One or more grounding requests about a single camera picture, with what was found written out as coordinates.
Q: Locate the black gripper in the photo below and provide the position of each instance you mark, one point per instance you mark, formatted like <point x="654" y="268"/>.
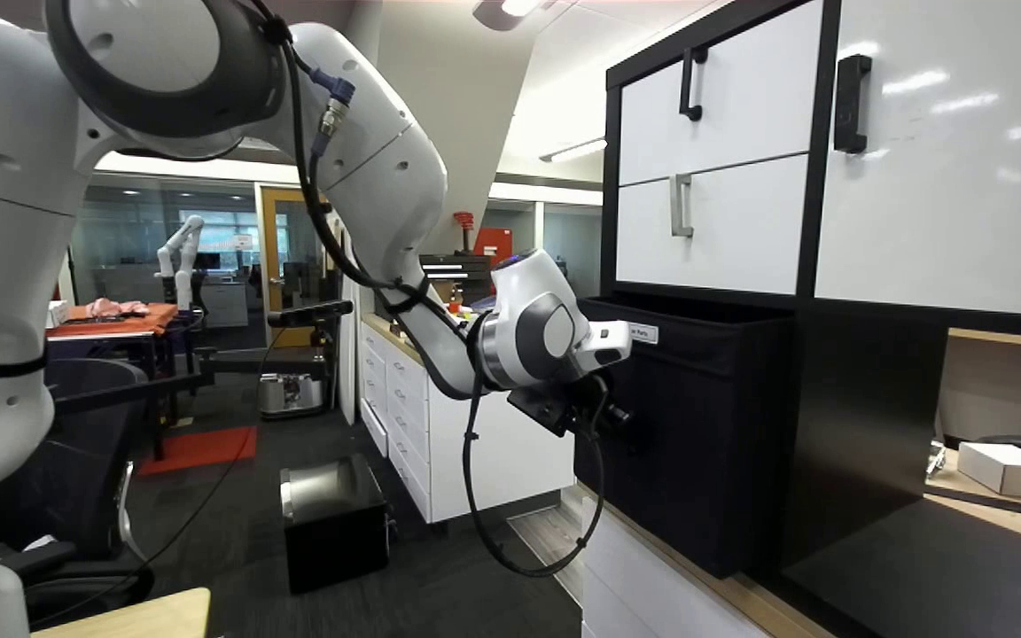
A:
<point x="551" y="410"/>

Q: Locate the black fabric basket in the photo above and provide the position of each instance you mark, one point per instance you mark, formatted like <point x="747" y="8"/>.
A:
<point x="701" y="439"/>

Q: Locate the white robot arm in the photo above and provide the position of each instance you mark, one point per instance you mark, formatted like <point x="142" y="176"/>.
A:
<point x="180" y="153"/>

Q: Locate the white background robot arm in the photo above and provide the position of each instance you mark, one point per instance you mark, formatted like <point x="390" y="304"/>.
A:
<point x="180" y="254"/>

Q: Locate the black shelf unit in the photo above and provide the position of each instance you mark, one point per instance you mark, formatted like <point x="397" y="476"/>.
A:
<point x="854" y="413"/>

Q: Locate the white drawer cabinet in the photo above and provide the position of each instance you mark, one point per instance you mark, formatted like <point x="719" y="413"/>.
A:
<point x="453" y="439"/>

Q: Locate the red background object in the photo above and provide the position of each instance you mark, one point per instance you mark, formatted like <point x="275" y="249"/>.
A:
<point x="491" y="242"/>

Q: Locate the black box with shiny lid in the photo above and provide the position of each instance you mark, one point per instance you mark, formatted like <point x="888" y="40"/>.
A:
<point x="336" y="520"/>

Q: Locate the white storage bin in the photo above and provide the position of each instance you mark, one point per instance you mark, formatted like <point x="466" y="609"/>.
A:
<point x="293" y="390"/>

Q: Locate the small white cardboard box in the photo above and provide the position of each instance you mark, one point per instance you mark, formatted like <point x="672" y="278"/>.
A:
<point x="1008" y="468"/>

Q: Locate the red floor mat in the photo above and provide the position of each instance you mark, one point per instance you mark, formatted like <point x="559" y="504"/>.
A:
<point x="195" y="453"/>

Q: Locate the large white cabinet door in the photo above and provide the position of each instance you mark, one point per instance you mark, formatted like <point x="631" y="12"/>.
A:
<point x="959" y="177"/>

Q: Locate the table with orange cloth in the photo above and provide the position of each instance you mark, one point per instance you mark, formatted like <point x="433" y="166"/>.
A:
<point x="116" y="322"/>

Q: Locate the light wooden table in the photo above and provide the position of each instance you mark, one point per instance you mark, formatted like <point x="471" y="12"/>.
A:
<point x="134" y="619"/>

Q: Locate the black office chair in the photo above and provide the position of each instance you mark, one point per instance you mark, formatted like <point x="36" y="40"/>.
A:
<point x="72" y="474"/>

